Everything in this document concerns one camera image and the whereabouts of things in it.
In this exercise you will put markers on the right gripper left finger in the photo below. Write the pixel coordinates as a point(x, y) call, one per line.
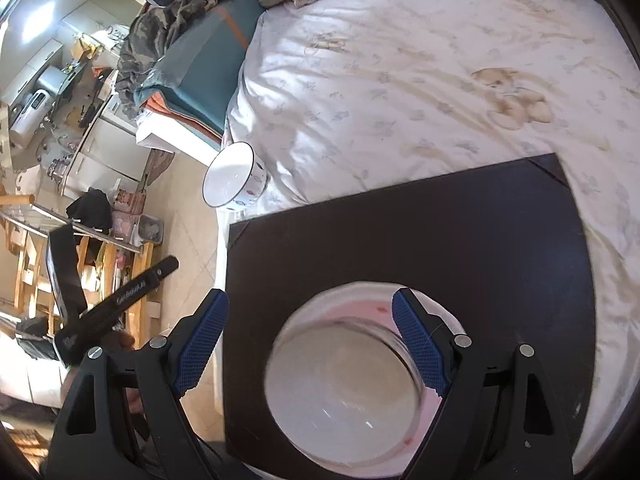
point(166, 369)

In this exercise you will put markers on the pink strawberry plate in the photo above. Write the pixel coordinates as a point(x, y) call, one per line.
point(368, 302)

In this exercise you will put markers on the camouflage clothing pile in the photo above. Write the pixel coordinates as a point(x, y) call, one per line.
point(150, 36)

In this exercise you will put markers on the white bedside cabinet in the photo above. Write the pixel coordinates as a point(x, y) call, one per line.
point(168, 135)

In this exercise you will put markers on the large white bowl black rim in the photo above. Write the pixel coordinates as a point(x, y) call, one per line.
point(343, 392)

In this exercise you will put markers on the black rectangular mat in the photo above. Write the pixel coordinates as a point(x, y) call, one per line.
point(500, 247)

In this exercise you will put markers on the white floral bed sheet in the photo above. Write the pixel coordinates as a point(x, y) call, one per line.
point(344, 96)

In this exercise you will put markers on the wooden shelf rack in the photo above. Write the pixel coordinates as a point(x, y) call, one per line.
point(28, 225)

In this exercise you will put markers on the small white fish bowl far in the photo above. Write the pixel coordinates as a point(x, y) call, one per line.
point(235, 179)

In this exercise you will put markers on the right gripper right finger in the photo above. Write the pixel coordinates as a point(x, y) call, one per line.
point(455, 445)

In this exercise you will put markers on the white cabinet unit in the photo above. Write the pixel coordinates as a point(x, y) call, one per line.
point(108, 156)

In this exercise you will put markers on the teal orange folded blanket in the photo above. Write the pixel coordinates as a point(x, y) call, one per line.
point(194, 81)

